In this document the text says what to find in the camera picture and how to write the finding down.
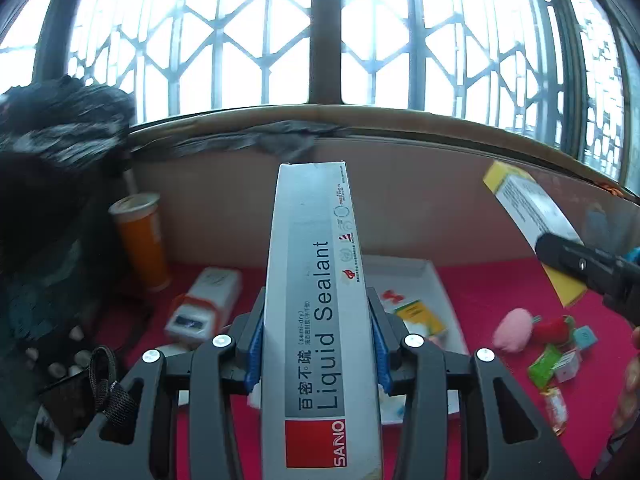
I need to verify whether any yellow and green box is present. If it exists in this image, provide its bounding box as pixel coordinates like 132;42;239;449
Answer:
394;300;448;339

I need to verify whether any magenta towel mat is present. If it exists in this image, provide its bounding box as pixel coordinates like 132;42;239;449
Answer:
95;255;640;480

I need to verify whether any black wrist strap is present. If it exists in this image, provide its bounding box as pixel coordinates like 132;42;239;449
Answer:
89;346;139;432

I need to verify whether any white and orange device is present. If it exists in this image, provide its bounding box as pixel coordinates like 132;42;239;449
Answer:
164;267;243;347

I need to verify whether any white card with black squares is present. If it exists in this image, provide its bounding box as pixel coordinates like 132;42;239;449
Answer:
26;407;78;478

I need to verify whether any clear wrapped candy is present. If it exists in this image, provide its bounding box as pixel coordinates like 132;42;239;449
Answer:
540;386;569;436

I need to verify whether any pink fluffy plush keychain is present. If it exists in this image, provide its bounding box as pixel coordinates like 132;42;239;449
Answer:
492;308;536;354

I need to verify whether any person's right hand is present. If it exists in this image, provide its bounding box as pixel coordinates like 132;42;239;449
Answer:
611;325;640;433

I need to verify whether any green snack packet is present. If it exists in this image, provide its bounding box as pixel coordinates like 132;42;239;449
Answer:
528;347;564;389

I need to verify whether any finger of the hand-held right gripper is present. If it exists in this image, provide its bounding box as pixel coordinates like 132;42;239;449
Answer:
535;232;640;292

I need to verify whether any orange cylindrical can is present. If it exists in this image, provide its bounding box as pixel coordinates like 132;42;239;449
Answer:
109;192;172;293

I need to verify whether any long grey sealant box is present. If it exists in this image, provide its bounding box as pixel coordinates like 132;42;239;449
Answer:
260;161;386;480

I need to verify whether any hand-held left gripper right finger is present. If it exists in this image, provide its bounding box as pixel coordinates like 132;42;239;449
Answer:
367;287;583;480

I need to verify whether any yellow and white box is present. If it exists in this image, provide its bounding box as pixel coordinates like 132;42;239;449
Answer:
482;161;588;308

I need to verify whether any white box lid tray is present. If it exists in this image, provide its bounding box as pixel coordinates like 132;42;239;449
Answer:
361;255;471;427

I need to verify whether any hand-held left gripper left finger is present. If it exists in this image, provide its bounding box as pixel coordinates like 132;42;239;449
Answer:
57;287;266;480

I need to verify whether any small white box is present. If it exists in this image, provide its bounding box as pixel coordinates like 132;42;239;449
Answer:
552;352;582;384

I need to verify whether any red chili plush toy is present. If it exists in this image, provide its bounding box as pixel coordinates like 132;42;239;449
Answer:
531;315;577;347

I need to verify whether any teal cube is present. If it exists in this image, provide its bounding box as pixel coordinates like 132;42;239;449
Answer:
572;326;599;354

